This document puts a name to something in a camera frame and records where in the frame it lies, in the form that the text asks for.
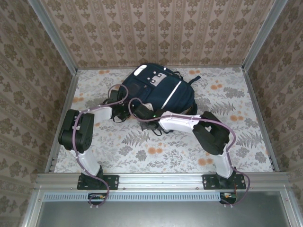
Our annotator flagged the navy blue backpack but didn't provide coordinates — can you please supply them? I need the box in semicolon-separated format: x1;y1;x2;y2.
120;63;202;120

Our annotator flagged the floral table cover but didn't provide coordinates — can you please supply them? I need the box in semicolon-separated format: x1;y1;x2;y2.
53;67;275;174

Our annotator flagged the grey metal sheet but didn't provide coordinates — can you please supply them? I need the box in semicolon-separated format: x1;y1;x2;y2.
35;201;293;227

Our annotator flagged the thin aluminium wall rail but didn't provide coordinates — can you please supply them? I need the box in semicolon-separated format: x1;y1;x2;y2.
77;65;244;71

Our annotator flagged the aluminium side rail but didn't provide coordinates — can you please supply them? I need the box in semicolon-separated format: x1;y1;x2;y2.
242;67;280;172
45;70;80;173

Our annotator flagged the long aluminium base rail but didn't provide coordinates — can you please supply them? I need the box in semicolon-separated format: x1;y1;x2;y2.
33;172;294;192

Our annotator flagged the slotted grey cable duct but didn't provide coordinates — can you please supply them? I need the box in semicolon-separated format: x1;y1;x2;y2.
44;192;237;202

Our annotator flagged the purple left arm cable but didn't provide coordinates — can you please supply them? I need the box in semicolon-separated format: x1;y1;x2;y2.
72;84;130;207

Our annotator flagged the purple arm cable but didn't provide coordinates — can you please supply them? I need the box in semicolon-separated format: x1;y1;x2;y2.
127;97;251;208
72;84;130;207

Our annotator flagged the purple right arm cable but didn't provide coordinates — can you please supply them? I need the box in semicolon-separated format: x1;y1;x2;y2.
127;97;251;208

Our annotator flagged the aluminium frame post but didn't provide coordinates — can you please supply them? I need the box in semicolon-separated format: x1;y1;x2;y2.
241;0;290;71
27;0;79;74

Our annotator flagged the black cable connector bracket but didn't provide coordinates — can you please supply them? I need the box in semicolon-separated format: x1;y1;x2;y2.
88;192;107;206
219;192;237;204

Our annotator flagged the aluminium lower frame bar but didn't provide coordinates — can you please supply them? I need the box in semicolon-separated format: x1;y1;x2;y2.
280;186;303;227
20;186;45;227

